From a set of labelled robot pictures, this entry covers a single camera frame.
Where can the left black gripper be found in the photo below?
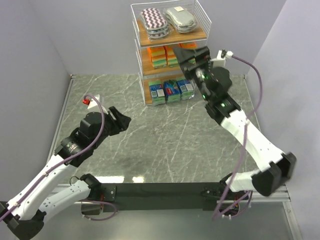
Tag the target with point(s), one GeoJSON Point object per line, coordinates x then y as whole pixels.
{"type": "Point", "coordinates": [113, 122]}

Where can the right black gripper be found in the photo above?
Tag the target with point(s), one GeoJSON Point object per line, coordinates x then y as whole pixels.
{"type": "Point", "coordinates": [194, 62]}

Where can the orange sponge pack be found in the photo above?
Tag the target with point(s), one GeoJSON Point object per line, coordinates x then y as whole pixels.
{"type": "Point", "coordinates": [157, 56]}
{"type": "Point", "coordinates": [188, 45]}
{"type": "Point", "coordinates": [171, 58]}

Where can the blue green sponge pack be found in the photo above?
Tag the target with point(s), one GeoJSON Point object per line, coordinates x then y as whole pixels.
{"type": "Point", "coordinates": [171, 91]}
{"type": "Point", "coordinates": [186, 88]}

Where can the silver mesh scrubber pack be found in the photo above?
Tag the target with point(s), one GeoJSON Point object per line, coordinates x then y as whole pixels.
{"type": "Point", "coordinates": [181, 19]}

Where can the purple wavy sponge pack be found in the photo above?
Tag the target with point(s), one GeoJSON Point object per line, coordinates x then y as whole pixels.
{"type": "Point", "coordinates": [155, 24]}

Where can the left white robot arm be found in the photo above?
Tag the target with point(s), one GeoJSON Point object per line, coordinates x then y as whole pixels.
{"type": "Point", "coordinates": [27, 212]}

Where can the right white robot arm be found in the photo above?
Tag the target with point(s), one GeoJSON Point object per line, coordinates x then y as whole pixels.
{"type": "Point", "coordinates": [274, 167]}

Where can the black front base bar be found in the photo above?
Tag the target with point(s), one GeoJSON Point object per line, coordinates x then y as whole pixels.
{"type": "Point", "coordinates": [163, 196]}

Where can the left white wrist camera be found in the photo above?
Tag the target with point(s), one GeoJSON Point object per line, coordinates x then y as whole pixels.
{"type": "Point", "coordinates": [92, 105]}

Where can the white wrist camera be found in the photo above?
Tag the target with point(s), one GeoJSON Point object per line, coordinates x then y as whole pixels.
{"type": "Point", "coordinates": [92, 105]}
{"type": "Point", "coordinates": [221, 58]}

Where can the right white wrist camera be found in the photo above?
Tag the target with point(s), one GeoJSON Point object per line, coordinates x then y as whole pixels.
{"type": "Point", "coordinates": [221, 58]}

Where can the white wire wooden shelf rack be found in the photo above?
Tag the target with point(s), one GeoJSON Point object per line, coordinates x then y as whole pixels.
{"type": "Point", "coordinates": [146, 72]}

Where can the aluminium frame rail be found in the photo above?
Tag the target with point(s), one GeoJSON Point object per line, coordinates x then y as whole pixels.
{"type": "Point", "coordinates": [174, 143]}

